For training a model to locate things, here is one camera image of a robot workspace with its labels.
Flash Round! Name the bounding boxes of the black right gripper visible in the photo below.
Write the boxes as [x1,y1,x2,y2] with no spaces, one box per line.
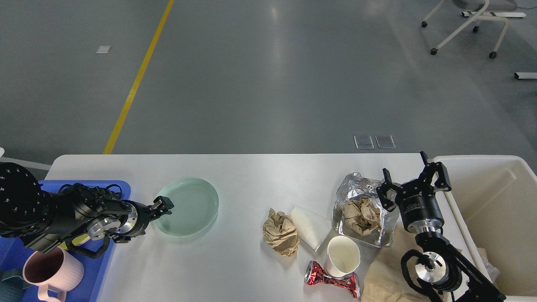
[376,151,451,233]

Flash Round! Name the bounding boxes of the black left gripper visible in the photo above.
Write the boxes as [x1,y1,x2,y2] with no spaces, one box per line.
[112,196,175,244]

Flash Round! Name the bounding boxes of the mint green plate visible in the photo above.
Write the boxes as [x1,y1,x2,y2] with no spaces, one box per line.
[155,177,219,237]

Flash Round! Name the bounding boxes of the dark teal mug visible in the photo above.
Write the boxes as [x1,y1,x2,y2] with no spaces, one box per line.
[0,269,31,302]

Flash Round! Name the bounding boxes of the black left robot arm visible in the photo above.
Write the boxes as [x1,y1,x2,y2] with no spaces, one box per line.
[0,162,174,259]

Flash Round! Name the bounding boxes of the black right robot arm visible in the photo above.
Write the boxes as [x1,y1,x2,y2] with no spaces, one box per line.
[376,151,506,302]

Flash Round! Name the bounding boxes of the brown paper in foil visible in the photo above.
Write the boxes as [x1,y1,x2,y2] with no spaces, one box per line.
[343,196,382,236]

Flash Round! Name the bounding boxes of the silver foil container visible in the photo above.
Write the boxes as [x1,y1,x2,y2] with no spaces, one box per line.
[332,172,399,248]

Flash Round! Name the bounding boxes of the yellow plate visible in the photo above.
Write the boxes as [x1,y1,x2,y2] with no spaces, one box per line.
[59,234,90,250]

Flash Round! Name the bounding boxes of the beige plastic bin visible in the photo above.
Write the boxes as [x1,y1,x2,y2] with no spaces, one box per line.
[434,155,537,302]

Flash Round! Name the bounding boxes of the pink ribbed mug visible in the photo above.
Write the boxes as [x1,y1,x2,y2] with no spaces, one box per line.
[22,247,85,302]

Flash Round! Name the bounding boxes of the brown paper bag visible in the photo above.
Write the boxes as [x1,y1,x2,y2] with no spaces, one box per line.
[361,222,430,302]

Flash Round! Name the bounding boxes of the white crushed paper cup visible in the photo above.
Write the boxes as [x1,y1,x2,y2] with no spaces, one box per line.
[290,207,331,252]

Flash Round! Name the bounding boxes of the clear plastic wrap in bin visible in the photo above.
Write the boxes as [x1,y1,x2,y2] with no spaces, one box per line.
[477,248,501,284]

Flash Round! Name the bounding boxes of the white chair base leg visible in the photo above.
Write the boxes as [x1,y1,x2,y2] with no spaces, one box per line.
[0,147,52,171]

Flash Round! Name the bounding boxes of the blue plastic tray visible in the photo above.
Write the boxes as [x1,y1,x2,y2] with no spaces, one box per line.
[0,180,131,302]

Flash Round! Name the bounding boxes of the crushed red can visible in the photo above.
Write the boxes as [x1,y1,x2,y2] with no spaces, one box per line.
[304,260,361,299]

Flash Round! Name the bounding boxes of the crumpled brown paper ball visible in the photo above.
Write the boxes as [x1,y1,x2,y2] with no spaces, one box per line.
[262,208,300,257]

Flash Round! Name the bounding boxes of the white table leg bar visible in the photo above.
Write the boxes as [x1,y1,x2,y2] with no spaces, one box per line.
[514,71,537,80]

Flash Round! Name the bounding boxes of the white rolling chair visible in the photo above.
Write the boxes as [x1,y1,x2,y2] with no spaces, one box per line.
[430,0,518,59]

